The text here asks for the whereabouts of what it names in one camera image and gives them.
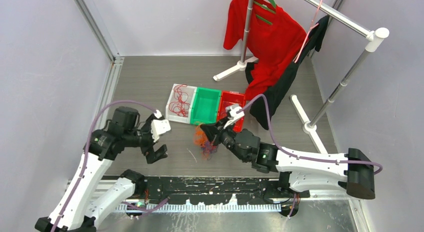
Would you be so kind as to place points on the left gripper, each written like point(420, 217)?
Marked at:
point(160, 153)

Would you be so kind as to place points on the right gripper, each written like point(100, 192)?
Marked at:
point(211, 130)

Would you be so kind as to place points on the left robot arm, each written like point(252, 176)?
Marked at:
point(76, 211)

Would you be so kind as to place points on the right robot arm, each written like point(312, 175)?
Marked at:
point(299, 171)

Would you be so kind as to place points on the green plastic bin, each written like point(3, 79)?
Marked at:
point(205, 106)

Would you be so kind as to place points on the red plastic bin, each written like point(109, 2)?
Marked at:
point(229, 98)

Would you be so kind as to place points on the white plastic bin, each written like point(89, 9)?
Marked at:
point(180, 102)

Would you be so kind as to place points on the black shirt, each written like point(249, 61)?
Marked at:
point(275, 93)

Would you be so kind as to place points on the red shirt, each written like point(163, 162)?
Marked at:
point(274, 38)

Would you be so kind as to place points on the green hanger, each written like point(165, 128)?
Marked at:
point(271, 2)

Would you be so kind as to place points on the pink hanger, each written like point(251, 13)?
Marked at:
point(312, 26)

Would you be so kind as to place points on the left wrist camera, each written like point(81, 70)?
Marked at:
point(159, 128)

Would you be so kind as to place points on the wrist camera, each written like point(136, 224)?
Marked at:
point(234, 114)
point(159, 128)

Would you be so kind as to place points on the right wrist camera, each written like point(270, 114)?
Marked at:
point(234, 114)

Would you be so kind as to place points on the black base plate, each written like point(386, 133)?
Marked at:
point(213, 195)

